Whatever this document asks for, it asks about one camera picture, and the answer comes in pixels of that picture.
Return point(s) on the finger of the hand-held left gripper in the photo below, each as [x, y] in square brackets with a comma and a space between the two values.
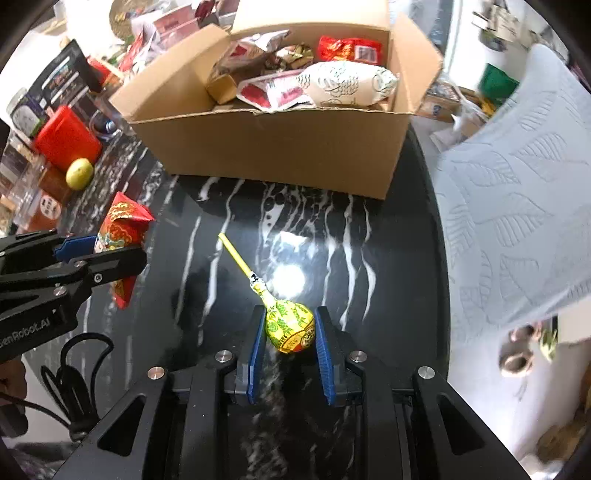
[115, 263]
[76, 247]

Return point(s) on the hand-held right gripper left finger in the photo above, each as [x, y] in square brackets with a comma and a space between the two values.
[257, 355]

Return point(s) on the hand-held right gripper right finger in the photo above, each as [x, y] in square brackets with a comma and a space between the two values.
[324, 355]

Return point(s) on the yellow lollipop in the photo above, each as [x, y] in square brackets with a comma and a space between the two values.
[291, 330]

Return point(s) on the red figure-print snack packet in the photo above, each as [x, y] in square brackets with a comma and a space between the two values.
[124, 219]

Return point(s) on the pink white packet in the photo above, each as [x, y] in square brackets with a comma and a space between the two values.
[272, 90]

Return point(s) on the white line-drawing bread packet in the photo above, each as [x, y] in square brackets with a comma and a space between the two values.
[341, 85]

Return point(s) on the green gold snack packet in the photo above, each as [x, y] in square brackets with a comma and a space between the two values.
[295, 54]

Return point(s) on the person's left hand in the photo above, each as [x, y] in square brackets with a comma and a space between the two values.
[11, 381]

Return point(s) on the yellow lemon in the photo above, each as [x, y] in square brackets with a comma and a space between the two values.
[79, 174]

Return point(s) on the red plastic box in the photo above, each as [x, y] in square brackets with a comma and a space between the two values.
[64, 136]

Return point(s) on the clear plastic bottle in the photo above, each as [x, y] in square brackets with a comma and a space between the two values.
[105, 123]

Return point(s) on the black printed box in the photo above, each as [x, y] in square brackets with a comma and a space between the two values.
[60, 78]

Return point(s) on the pink shoe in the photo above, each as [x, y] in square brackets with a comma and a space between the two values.
[525, 332]
[517, 359]

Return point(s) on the green slipper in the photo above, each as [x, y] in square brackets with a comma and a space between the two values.
[548, 345]

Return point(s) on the round woven mat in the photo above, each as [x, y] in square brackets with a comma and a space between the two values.
[122, 18]

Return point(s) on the grey leaf-pattern covered chair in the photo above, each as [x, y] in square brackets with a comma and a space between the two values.
[508, 207]

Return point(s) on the brown crumpled bag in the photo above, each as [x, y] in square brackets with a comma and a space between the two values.
[559, 444]

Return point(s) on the cardboard box of jars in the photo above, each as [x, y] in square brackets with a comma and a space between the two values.
[438, 104]

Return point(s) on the green bag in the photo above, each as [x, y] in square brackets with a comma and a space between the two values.
[498, 82]

